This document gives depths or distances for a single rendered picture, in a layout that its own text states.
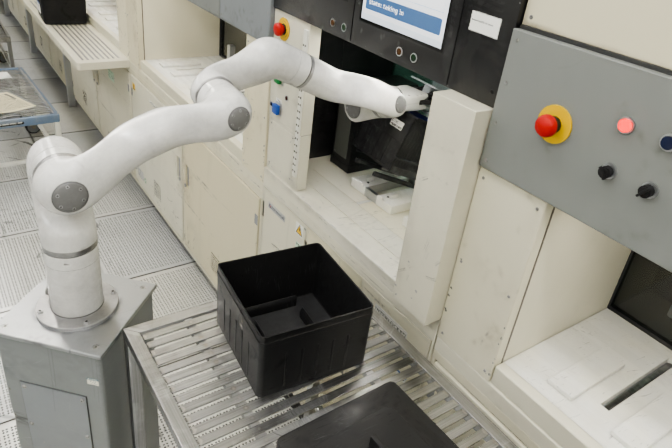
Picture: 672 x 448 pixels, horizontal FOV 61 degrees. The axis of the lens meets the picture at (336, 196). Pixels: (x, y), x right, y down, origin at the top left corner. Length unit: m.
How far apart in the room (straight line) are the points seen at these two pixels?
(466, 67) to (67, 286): 1.01
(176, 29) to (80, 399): 2.07
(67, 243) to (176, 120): 0.36
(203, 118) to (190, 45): 1.91
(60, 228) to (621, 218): 1.12
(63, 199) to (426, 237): 0.77
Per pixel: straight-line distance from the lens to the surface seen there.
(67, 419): 1.67
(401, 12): 1.35
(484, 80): 1.18
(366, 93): 1.51
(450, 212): 1.22
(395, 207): 1.79
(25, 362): 1.60
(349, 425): 1.17
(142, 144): 1.34
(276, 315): 1.51
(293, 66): 1.42
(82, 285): 1.48
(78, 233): 1.41
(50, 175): 1.30
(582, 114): 1.05
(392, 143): 1.73
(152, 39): 3.15
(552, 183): 1.10
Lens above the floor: 1.75
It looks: 28 degrees down
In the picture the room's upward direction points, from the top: 7 degrees clockwise
